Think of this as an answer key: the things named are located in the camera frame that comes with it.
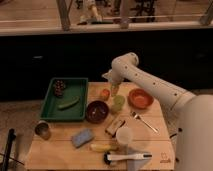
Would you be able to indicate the wooden block eraser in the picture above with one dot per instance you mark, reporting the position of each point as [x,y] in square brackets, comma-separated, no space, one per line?
[116,123]

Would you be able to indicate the green plastic cup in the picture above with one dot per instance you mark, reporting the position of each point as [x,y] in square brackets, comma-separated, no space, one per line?
[118,103]

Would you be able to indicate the dark grape bunch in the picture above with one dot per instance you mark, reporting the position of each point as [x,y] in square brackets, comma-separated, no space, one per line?
[59,87]

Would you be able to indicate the grey cloth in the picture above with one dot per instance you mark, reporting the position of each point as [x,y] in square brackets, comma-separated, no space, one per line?
[136,165]

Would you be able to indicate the green cucumber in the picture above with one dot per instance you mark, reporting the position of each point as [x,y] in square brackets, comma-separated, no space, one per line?
[68,104]

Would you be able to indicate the metal cup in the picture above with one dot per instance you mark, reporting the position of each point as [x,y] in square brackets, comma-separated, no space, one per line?
[42,129]

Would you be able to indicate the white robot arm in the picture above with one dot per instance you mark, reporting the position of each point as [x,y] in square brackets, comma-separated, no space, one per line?
[194,146]

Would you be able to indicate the silver fork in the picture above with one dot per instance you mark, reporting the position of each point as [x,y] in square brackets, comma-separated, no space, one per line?
[138,117]

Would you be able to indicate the yellow banana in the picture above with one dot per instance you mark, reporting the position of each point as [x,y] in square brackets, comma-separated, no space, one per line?
[103,147]

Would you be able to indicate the small orange apple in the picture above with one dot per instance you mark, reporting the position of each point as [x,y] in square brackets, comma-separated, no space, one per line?
[104,94]

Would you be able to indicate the green plastic tray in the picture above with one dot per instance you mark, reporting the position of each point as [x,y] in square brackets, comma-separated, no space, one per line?
[75,87]

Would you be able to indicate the orange bowl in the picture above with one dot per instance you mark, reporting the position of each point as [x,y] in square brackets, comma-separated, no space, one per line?
[139,99]

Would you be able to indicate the white paper cup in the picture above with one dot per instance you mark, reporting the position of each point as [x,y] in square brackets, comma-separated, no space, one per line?
[124,136]

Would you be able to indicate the dark red bowl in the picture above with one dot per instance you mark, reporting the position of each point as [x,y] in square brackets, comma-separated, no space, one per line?
[96,112]

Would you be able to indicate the blue sponge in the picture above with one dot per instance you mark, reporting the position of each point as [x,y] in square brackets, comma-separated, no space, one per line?
[82,137]

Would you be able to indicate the black stand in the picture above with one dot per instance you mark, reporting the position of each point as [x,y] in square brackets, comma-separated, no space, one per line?
[11,137]

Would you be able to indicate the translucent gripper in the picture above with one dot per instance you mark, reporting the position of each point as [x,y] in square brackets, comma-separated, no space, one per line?
[114,89]

